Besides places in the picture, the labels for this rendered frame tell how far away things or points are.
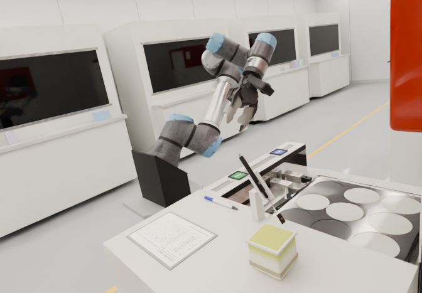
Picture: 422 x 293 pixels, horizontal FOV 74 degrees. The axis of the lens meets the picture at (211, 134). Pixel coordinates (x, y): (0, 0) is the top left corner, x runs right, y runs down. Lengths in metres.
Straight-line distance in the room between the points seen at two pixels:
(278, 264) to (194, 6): 5.58
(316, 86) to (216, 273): 6.83
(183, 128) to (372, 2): 8.22
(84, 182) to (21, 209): 0.63
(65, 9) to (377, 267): 4.55
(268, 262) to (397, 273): 0.23
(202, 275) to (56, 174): 2.89
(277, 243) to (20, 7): 4.33
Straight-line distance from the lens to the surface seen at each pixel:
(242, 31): 5.42
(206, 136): 1.26
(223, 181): 1.03
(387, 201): 1.01
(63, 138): 3.38
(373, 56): 9.11
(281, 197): 1.06
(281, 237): 0.61
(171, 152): 1.21
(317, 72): 7.26
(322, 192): 1.04
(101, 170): 3.57
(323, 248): 0.69
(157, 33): 4.20
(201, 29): 4.70
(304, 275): 0.63
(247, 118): 0.93
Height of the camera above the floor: 1.39
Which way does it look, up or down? 15 degrees down
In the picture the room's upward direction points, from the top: 10 degrees counter-clockwise
